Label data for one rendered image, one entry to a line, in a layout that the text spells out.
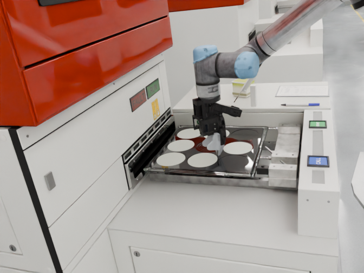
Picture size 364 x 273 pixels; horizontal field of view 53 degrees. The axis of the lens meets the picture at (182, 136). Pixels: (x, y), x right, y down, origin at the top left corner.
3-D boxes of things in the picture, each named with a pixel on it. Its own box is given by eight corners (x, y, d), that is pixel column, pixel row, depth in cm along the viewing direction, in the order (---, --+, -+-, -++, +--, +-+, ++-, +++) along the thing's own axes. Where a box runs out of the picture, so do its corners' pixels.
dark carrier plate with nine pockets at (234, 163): (146, 168, 121) (146, 167, 121) (179, 128, 151) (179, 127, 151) (249, 174, 110) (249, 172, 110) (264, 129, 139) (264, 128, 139)
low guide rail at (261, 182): (150, 180, 128) (148, 173, 127) (152, 177, 130) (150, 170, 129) (298, 190, 112) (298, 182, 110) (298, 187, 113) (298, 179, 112)
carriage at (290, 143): (268, 186, 110) (268, 178, 109) (279, 136, 141) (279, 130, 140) (296, 188, 108) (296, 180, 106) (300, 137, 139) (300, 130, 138)
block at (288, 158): (271, 164, 117) (271, 156, 115) (272, 159, 120) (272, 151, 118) (297, 165, 114) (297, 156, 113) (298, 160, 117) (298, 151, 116)
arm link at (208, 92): (213, 77, 117) (225, 82, 110) (214, 91, 118) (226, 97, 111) (192, 82, 114) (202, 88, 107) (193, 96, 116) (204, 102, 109)
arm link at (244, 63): (263, 45, 107) (228, 46, 112) (250, 54, 98) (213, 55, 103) (264, 72, 110) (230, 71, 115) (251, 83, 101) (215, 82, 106)
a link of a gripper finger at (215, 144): (206, 158, 121) (203, 133, 118) (221, 154, 123) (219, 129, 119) (210, 162, 119) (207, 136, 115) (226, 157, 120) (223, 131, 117)
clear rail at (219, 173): (142, 171, 121) (141, 168, 120) (143, 169, 122) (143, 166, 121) (254, 179, 108) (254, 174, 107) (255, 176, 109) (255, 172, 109)
